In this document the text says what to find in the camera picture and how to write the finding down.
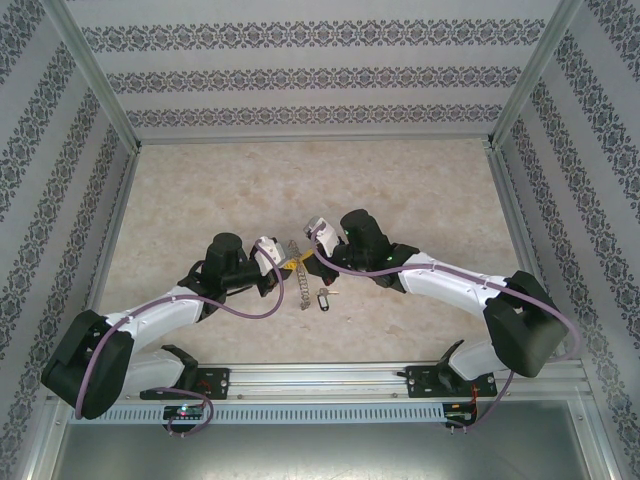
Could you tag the aluminium side rail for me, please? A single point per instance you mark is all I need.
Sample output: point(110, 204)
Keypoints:
point(118, 210)
point(514, 210)

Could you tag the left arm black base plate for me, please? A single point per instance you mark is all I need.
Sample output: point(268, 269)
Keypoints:
point(220, 382)

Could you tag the aluminium front frame bar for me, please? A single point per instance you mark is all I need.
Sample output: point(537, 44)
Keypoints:
point(42, 455)
point(602, 450)

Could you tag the grey metal sheet panel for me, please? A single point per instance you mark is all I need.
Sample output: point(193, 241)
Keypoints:
point(320, 455)

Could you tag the circuit board with green light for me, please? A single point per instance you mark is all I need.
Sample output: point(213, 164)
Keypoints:
point(182, 412)

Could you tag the aluminium back wall bar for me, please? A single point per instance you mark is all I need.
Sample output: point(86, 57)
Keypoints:
point(315, 139)

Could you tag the key with black tag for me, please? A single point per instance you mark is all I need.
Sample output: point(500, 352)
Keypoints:
point(324, 302)

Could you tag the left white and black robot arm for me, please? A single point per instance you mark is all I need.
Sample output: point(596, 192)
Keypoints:
point(155, 312)

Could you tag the aluminium frame post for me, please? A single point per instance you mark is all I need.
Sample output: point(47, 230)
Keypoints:
point(100, 75)
point(534, 75)

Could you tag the aluminium mounting rail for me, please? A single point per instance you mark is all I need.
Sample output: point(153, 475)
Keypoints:
point(320, 382)

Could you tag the small circuit board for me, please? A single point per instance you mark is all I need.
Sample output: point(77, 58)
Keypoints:
point(457, 417)

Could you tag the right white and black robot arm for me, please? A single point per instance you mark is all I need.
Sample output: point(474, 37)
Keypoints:
point(450, 285)

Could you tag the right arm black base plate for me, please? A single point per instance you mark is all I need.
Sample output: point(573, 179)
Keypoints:
point(417, 382)

